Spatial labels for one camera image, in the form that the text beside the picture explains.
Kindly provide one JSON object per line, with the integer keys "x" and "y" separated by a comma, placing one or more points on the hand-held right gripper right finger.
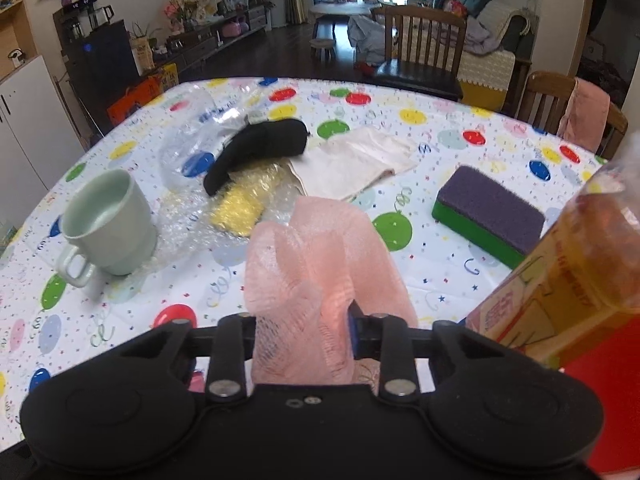
{"x": 353, "y": 332}

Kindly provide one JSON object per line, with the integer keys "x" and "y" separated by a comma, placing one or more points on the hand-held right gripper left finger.
{"x": 234, "y": 342}

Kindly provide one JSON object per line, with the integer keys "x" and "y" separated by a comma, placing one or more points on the yellow sponge cloth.
{"x": 239, "y": 205}

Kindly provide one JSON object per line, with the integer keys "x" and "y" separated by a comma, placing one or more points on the crushed clear plastic bottle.
{"x": 200, "y": 130}

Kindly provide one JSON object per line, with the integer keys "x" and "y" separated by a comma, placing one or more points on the yellow sponge in plastic wrap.
{"x": 200, "y": 220}

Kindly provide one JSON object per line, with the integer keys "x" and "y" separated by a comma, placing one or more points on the beige folded cloth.
{"x": 350, "y": 160}

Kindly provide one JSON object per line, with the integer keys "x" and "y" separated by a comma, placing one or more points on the pale green mug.
{"x": 107, "y": 222}

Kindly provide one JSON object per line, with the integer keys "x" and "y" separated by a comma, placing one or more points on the black sock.
{"x": 260, "y": 147}

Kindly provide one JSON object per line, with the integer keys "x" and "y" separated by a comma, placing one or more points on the balloon print tablecloth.
{"x": 150, "y": 120}

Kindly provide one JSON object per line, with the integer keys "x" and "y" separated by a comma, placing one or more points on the orange cardboard box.
{"x": 132, "y": 105}

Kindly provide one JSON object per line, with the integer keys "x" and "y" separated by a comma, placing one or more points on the yellow cardboard box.
{"x": 170, "y": 77}

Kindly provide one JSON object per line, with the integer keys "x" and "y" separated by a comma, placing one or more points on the wooden chair with dark seat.
{"x": 420, "y": 55}

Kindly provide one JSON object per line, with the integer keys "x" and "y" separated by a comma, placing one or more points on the small wooden stool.
{"x": 322, "y": 46}

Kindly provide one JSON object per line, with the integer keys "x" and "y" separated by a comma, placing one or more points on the pile of pale laundry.
{"x": 367, "y": 35}

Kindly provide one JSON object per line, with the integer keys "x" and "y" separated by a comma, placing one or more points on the white cupboard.
{"x": 25, "y": 125}

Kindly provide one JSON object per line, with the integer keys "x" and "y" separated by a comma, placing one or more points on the wooden chair with towel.
{"x": 542, "y": 97}

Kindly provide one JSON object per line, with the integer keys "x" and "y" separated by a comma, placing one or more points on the low dark media cabinet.
{"x": 210, "y": 40}

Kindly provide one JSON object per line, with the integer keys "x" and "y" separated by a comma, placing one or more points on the sofa with cream cover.
{"x": 490, "y": 55}

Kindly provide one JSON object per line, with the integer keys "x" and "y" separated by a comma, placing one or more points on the black cabinet with coffee machine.
{"x": 102, "y": 55}

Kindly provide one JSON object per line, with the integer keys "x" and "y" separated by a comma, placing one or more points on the pink towel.
{"x": 585, "y": 112}

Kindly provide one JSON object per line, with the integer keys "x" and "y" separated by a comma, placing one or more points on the round coffee table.
{"x": 345, "y": 10}

